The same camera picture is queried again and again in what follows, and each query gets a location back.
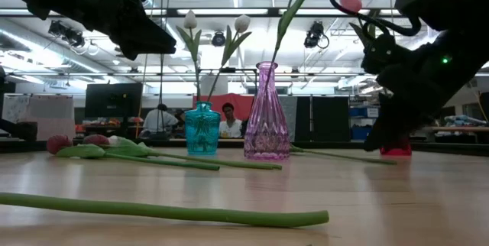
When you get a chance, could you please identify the red partition panel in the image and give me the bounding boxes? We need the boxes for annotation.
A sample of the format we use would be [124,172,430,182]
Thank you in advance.
[193,92,255,123]

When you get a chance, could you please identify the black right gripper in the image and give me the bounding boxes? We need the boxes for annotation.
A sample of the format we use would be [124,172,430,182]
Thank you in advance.
[350,23,432,151]

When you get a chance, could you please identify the black computer monitor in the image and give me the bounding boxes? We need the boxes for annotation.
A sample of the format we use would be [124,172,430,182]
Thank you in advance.
[84,82,144,119]

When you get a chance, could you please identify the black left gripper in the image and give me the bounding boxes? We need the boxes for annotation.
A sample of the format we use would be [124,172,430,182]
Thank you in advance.
[89,0,177,62]

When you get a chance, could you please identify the red glass vase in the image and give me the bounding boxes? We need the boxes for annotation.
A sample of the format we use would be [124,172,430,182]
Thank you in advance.
[380,138,413,157]

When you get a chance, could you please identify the white board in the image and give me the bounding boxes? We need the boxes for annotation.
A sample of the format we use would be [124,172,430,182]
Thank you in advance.
[2,95,76,140]

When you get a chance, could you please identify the teal glass vase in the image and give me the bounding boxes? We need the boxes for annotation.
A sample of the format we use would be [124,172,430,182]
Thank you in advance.
[184,101,222,156]

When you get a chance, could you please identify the pink glass vase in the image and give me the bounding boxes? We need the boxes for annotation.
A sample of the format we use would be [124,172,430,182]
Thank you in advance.
[243,61,291,161]

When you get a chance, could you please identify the long green foreground stem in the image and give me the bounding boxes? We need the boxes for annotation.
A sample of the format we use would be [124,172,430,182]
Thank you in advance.
[0,191,330,228]

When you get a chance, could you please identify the black partition panel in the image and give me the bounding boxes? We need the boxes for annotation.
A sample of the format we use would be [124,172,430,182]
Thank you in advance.
[296,95,351,143]

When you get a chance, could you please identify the black ceiling camera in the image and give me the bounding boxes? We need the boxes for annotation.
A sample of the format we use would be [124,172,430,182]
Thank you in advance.
[47,19,87,48]
[211,31,227,47]
[303,20,330,50]

